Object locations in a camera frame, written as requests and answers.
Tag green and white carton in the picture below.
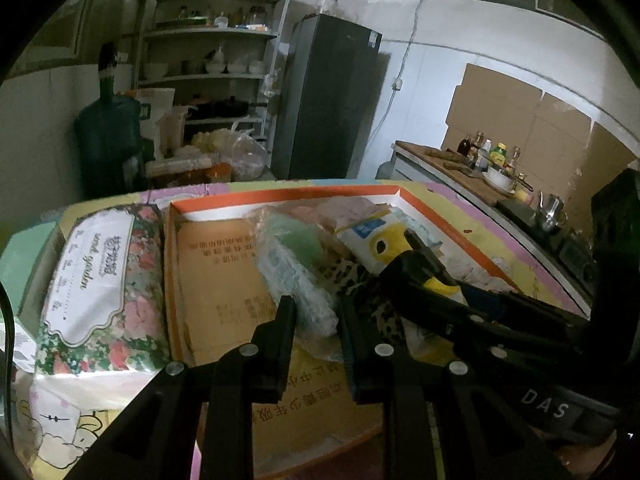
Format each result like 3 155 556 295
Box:
0 220 66 321

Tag green pack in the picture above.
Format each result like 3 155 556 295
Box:
255 212 341 341

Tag cardboard sheets on wall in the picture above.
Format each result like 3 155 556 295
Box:
442 62 638 221

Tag white metal shelf rack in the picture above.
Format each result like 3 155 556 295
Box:
135 0 293 171

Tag steel kettle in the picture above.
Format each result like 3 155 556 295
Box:
535 192 568 233

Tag white wall cable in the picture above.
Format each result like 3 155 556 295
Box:
367 0 441 156

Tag black gas stove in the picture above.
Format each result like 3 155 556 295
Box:
497 197 598 286

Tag blue water jug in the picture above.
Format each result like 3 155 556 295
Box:
75 42 146 196

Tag white cartoon printed pack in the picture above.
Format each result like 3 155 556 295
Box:
10 360 151 476

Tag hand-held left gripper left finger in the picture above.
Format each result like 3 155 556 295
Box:
65 295 298 480

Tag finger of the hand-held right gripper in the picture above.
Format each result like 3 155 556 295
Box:
378 255 501 346
402 230 591 341

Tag orange-rimmed cardboard box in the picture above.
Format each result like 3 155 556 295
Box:
162 182 538 471

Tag wooden chopping board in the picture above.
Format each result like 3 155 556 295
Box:
395 140 526 206

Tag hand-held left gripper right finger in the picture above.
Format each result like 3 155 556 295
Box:
339 295 571 480

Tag white bowl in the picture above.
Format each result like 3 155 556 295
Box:
482 165 516 193

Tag yellow and white soft pack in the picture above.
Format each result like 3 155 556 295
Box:
335 210 471 306

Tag clear plastic bag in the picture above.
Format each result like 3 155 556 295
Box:
230 130 268 181

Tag pale pink soft pack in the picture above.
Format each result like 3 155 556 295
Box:
290 197 396 231

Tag dark grey refrigerator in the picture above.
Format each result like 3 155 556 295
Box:
272 14 383 181

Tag white paper sack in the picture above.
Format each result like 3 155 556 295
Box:
135 87 177 161

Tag leopard print soft pouch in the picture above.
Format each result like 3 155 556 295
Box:
320 257 416 341

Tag floral tissue pack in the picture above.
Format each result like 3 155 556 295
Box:
35 203 171 376

